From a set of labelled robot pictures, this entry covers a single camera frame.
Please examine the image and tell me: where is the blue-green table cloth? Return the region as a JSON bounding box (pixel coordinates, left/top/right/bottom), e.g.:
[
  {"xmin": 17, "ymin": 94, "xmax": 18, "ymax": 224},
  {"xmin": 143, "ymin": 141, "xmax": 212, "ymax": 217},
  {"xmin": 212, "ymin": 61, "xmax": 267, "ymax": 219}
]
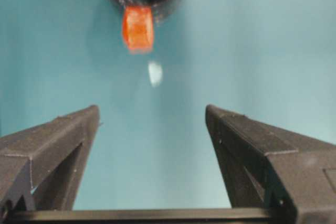
[{"xmin": 0, "ymin": 0, "xmax": 336, "ymax": 211}]

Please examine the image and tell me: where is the small white scrap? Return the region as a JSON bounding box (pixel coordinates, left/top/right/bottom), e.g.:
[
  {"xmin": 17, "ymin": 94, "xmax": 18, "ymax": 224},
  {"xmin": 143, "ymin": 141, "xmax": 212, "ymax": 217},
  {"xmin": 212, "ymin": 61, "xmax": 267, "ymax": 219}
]
[{"xmin": 148, "ymin": 60, "xmax": 164, "ymax": 88}]

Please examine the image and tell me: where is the black cup holder red handle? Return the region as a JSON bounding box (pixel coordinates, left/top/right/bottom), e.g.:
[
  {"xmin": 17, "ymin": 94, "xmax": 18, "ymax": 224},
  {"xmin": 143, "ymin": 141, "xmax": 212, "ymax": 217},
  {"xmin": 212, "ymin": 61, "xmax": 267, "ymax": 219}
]
[{"xmin": 94, "ymin": 0, "xmax": 190, "ymax": 56}]

